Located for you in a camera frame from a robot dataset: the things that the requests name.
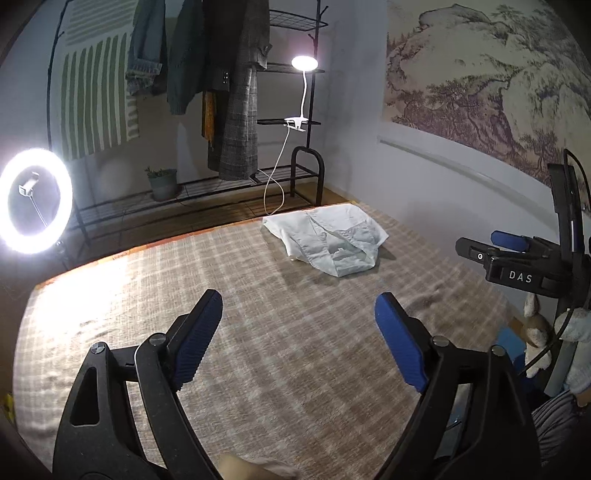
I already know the person's right hand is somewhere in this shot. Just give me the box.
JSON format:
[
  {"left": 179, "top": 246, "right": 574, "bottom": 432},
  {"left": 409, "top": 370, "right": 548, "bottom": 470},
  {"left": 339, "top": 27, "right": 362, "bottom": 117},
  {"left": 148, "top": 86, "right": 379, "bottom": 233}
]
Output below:
[{"left": 556, "top": 308, "right": 591, "bottom": 393}]

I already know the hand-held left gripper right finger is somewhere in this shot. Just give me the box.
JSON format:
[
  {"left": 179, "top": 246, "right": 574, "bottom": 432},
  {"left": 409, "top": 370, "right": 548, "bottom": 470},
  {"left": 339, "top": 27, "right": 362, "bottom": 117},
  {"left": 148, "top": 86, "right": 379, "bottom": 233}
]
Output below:
[{"left": 375, "top": 292, "right": 541, "bottom": 480}]

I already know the yellow scarf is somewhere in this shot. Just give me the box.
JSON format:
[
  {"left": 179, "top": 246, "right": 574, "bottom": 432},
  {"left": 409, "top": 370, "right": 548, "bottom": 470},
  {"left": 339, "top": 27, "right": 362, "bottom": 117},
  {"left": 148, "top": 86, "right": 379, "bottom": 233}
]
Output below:
[{"left": 202, "top": 90, "right": 218, "bottom": 141}]

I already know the black metal clothes rack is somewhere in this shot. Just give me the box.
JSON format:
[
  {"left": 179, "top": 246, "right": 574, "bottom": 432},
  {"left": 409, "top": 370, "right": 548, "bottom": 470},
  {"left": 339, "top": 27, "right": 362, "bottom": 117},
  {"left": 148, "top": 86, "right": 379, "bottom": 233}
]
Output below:
[{"left": 46, "top": 0, "right": 329, "bottom": 245}]

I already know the white shirt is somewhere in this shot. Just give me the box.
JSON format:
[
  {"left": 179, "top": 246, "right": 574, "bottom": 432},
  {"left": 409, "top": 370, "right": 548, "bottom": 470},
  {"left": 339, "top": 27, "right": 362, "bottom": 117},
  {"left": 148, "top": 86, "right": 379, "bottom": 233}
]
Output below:
[{"left": 262, "top": 205, "right": 389, "bottom": 278}]

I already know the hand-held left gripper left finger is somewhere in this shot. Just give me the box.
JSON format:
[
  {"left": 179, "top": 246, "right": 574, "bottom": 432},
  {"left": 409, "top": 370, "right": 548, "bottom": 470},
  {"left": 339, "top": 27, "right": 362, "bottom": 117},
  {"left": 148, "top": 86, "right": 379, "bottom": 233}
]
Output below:
[{"left": 54, "top": 289, "right": 223, "bottom": 480}]

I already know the landscape wall painting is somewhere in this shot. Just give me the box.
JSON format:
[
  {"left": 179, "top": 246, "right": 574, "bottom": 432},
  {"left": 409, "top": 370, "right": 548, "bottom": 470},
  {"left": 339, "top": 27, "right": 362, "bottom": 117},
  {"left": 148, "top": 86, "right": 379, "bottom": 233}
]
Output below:
[{"left": 382, "top": 0, "right": 591, "bottom": 195}]

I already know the black coat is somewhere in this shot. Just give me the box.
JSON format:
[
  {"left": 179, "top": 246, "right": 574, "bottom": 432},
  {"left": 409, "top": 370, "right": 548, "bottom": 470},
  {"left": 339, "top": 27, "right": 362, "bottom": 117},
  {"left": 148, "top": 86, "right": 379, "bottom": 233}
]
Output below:
[{"left": 203, "top": 0, "right": 232, "bottom": 93}]

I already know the white ring light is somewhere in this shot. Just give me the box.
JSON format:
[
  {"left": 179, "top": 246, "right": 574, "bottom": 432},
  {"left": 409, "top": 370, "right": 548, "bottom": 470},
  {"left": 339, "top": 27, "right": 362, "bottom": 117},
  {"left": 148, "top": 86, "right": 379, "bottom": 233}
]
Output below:
[{"left": 0, "top": 148, "right": 74, "bottom": 254}]

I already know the white clip lamp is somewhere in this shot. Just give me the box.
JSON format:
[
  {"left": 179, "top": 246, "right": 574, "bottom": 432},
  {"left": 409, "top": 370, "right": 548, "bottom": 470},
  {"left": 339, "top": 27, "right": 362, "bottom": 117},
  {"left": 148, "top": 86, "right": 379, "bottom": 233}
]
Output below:
[{"left": 284, "top": 55, "right": 318, "bottom": 132}]

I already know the dark green jacket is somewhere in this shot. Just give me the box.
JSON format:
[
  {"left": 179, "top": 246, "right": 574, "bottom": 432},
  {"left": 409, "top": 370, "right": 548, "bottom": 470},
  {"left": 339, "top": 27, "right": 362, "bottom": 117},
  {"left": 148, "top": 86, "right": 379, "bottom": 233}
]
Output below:
[{"left": 166, "top": 0, "right": 206, "bottom": 116}]

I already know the blue denim jacket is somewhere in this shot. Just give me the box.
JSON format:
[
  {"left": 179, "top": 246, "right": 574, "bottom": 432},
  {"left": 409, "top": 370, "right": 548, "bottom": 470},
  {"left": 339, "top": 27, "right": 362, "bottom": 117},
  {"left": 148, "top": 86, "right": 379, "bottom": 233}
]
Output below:
[{"left": 126, "top": 0, "right": 168, "bottom": 97}]

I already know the potted plant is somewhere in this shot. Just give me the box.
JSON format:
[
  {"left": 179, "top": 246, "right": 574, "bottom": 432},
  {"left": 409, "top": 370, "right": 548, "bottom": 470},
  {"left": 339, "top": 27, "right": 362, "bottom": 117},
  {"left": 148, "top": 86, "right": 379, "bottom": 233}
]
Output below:
[{"left": 145, "top": 167, "right": 178, "bottom": 202}]

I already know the black ring light stand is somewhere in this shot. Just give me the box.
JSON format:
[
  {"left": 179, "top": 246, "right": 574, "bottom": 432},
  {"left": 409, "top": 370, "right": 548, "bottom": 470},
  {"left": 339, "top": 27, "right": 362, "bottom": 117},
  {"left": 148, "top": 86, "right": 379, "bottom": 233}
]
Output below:
[{"left": 18, "top": 172, "right": 70, "bottom": 268}]

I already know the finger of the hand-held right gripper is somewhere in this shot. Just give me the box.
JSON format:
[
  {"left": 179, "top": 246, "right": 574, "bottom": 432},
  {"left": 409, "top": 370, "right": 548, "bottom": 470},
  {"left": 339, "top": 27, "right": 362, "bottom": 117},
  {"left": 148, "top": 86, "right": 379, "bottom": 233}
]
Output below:
[
  {"left": 455, "top": 237, "right": 497, "bottom": 268},
  {"left": 490, "top": 231, "right": 536, "bottom": 254}
]

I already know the zebra striped clothing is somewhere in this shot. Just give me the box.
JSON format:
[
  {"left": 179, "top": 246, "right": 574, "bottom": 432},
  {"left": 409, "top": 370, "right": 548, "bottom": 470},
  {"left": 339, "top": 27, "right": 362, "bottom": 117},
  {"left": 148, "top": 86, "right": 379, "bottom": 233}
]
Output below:
[{"left": 531, "top": 390, "right": 591, "bottom": 462}]

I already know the green striped hanging cloth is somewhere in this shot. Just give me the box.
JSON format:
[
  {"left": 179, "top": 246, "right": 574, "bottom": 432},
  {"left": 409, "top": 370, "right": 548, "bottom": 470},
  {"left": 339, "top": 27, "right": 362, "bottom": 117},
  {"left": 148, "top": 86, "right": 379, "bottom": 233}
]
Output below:
[{"left": 60, "top": 0, "right": 141, "bottom": 160}]

